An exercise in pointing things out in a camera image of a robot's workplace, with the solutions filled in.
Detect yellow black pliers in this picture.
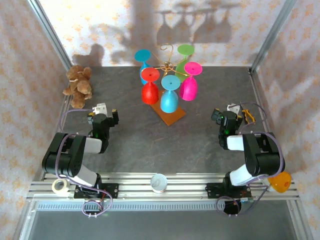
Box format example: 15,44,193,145
239,101,256,125

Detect aluminium frame post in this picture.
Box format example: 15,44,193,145
26,0,73,72
250,0,298,73

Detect aluminium side rail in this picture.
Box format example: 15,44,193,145
32,94,72,181
248,67,279,173

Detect gold wire wine glass rack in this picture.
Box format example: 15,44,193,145
149,44,186,127

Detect teal plastic wine glass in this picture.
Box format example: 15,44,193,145
134,49,152,85

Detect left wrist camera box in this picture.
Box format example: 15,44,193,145
92,103,109,117

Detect aluminium rail base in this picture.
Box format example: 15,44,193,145
26,172,300,201

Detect light blue plastic wine glass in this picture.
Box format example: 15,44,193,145
160,74,181,114

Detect red plastic wine glass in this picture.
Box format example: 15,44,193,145
140,67,160,105

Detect white tape roll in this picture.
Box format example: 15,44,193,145
51,177,71,197

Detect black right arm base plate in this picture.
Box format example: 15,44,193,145
205,182,252,200

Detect brown teddy bear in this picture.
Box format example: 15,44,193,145
62,64,93,110

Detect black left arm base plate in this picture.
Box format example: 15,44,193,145
74,183,119,200

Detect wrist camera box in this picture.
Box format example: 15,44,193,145
92,103,109,117
226,103,243,113

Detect green plastic wine glass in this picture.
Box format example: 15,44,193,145
174,44,195,78

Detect pink plastic wine glass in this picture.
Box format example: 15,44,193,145
179,61,203,101

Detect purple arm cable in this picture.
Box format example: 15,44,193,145
55,107,113,218
216,102,286,217

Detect grey slotted cable duct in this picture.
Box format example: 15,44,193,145
36,201,288,211

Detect orange domed lamp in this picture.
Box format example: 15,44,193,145
264,171,292,194

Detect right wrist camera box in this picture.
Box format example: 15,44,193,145
226,103,243,113

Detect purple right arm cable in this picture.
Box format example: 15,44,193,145
216,102,286,217

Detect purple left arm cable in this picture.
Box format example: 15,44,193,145
55,107,113,218

